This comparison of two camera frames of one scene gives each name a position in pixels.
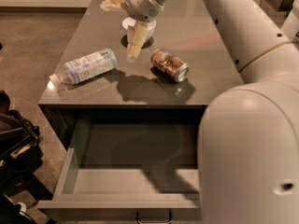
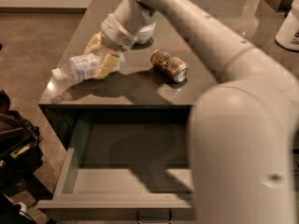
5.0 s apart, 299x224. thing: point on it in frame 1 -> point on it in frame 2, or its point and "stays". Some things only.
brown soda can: (170, 65) stays
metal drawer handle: (153, 216) stays
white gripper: (140, 6) -> (116, 35)
